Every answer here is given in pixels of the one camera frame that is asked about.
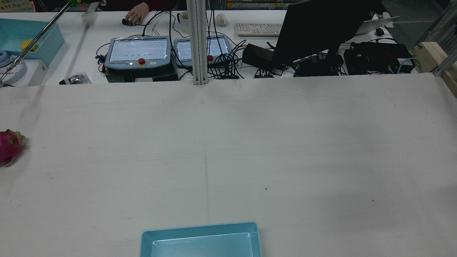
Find black equipment case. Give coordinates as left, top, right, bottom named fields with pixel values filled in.
left=343, top=42, right=417, bottom=76

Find pink dragon fruit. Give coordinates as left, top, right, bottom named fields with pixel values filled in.
left=0, top=129, right=26, bottom=167

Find black computer monitor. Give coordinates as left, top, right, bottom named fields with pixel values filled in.
left=273, top=0, right=383, bottom=67

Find aluminium frame profile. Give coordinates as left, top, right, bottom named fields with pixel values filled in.
left=421, top=0, right=457, bottom=77

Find clear bag with metal part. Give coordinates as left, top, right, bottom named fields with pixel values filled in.
left=59, top=73, right=92, bottom=85

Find white round device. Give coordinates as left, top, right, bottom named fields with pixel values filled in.
left=0, top=50, right=28, bottom=87

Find green network cable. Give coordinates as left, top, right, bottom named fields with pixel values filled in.
left=397, top=57, right=417, bottom=74

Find aluminium profile post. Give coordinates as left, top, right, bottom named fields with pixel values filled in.
left=186, top=0, right=209, bottom=86

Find white keyboard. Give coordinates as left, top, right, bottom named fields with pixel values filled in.
left=235, top=23, right=283, bottom=37

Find white mug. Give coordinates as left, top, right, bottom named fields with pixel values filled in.
left=177, top=11, right=192, bottom=35

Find yellow round object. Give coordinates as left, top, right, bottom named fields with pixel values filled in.
left=20, top=39, right=39, bottom=52

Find colourful printed box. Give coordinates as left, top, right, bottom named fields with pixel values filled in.
left=0, top=0, right=36, bottom=13

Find person's bare hand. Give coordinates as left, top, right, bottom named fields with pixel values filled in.
left=125, top=2, right=150, bottom=26

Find grey teach pendant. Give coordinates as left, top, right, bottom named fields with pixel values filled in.
left=104, top=35, right=172, bottom=70
left=174, top=35, right=232, bottom=69

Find dark grey equipment box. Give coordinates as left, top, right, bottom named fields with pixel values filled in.
left=105, top=66, right=179, bottom=83

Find small white box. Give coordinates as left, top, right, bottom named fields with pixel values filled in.
left=27, top=60, right=49, bottom=86

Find light blue plastic bin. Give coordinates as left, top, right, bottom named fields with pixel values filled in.
left=0, top=18, right=66, bottom=67
left=140, top=221, right=262, bottom=257

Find wooden block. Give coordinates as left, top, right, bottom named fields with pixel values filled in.
left=413, top=41, right=457, bottom=97

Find metal reacher grabber tool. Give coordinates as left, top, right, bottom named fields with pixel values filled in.
left=0, top=0, right=90, bottom=87

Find tangled black cables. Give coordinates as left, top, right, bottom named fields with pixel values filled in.
left=209, top=39, right=247, bottom=80

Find black power adapter box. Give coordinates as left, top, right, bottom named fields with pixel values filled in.
left=241, top=43, right=287, bottom=70

